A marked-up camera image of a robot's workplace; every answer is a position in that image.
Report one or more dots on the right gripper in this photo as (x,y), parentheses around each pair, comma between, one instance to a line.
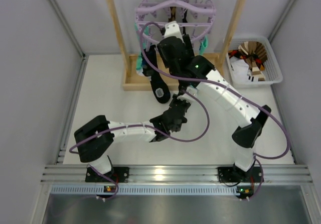
(165,47)

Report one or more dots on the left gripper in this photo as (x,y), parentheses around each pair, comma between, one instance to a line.
(181,103)

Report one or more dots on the mint green sock front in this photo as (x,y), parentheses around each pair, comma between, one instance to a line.
(203,45)

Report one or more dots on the mint green sock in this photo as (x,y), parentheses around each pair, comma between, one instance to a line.
(139,65)
(203,45)

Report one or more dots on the black patterned sock front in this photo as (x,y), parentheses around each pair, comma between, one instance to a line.
(159,87)

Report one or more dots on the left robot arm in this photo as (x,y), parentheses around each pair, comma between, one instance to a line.
(94,138)

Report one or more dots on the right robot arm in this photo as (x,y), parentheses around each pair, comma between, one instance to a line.
(195,72)

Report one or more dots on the purple round clip hanger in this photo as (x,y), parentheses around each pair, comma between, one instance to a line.
(193,17)

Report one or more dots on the white socks in basket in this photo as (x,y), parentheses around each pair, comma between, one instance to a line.
(240,70)

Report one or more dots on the brown argyle socks in basket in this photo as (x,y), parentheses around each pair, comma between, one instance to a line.
(254,54)

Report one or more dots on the brown argyle sock hanging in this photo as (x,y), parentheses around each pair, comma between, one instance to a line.
(172,14)

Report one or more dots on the mint green sock back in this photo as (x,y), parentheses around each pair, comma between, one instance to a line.
(139,65)

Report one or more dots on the white plastic basket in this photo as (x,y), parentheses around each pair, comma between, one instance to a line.
(272,70)

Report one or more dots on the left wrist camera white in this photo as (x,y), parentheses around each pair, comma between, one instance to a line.
(189,94)

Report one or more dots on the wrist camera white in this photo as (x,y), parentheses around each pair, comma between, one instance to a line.
(172,29)
(189,94)

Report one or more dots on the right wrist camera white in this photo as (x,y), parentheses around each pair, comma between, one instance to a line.
(172,29)

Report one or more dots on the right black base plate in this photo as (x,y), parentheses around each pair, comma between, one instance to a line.
(233,174)

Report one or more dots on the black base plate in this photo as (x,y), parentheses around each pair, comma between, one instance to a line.
(233,174)
(118,175)

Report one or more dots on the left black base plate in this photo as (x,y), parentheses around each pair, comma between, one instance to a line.
(118,175)

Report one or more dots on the aluminium mounting rail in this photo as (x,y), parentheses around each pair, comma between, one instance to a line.
(170,180)

